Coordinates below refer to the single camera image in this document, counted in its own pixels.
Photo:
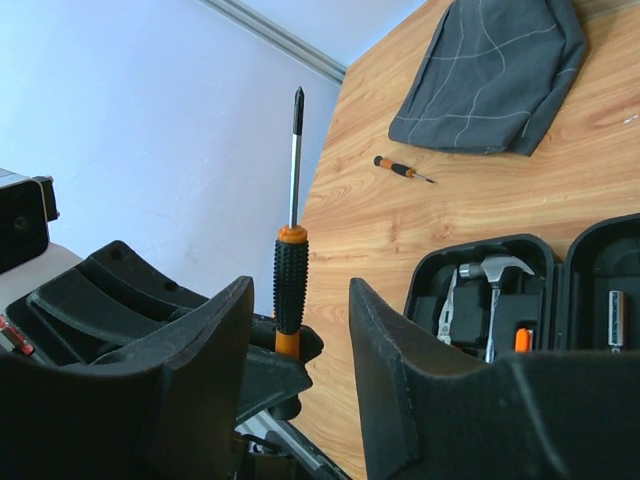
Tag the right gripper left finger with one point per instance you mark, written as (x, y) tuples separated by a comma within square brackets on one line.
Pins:
[(162, 407)]

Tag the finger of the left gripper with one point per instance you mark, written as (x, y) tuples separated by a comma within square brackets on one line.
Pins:
[(272, 381), (109, 300)]

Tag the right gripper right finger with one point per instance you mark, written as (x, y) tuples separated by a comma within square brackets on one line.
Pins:
[(429, 411)]

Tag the orange handled pliers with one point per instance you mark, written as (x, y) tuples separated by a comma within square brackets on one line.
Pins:
[(447, 311)]

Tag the orange utility knife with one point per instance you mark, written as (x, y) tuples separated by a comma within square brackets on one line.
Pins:
[(523, 340)]

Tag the small black screwdriver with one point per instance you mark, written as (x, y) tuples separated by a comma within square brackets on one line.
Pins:
[(291, 255), (399, 169)]

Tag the black plastic tool case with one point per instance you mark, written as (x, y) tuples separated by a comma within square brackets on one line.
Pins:
[(565, 302)]

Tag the claw hammer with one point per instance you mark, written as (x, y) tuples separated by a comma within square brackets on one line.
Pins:
[(493, 268)]

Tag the black handled nut driver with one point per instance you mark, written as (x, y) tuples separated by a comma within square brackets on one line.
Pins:
[(616, 320)]

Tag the grey folded cloth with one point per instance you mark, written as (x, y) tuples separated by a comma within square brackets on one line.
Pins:
[(493, 78)]

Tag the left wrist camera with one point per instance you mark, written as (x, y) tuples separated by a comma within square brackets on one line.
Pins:
[(27, 205)]

